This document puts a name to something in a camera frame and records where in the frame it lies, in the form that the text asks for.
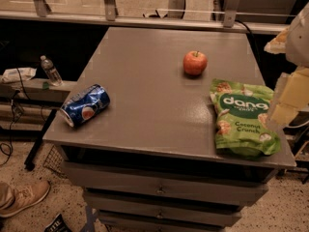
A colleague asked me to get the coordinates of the black snack bag on floor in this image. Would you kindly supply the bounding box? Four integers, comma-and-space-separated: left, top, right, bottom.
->
44, 214, 72, 232

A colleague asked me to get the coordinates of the grey drawer cabinet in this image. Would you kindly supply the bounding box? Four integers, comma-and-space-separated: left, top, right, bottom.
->
44, 27, 295, 232

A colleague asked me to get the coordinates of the red apple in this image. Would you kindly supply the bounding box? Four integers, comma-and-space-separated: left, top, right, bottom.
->
183, 51, 208, 75

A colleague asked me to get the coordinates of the clear plastic water bottle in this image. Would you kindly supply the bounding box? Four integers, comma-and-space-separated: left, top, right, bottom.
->
41, 55, 63, 86

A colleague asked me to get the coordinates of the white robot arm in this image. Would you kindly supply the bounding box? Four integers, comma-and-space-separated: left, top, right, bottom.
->
264, 4, 309, 130

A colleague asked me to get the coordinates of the green dang chips bag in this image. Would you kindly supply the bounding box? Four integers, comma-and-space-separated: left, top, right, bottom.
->
210, 79, 281, 158

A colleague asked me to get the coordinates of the white crumpled cloth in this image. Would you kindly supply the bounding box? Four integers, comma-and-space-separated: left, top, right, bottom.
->
1, 68, 37, 83

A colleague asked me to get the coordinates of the low side bench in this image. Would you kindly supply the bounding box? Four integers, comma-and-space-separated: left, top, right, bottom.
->
0, 78, 76, 171

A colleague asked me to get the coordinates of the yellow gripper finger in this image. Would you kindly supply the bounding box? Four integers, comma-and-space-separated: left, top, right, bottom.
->
267, 67, 309, 129
264, 28, 289, 54

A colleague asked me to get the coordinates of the tan shoe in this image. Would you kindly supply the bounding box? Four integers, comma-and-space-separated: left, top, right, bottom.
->
0, 180, 50, 218

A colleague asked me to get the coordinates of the blue pepsi can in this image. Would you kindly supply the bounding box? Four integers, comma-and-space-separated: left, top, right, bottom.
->
60, 84, 110, 128

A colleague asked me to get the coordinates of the wire mesh basket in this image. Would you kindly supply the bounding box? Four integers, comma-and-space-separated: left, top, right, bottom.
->
42, 147, 67, 179

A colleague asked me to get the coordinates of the black cable on floor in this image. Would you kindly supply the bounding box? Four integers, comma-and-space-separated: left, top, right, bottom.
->
0, 67, 32, 166

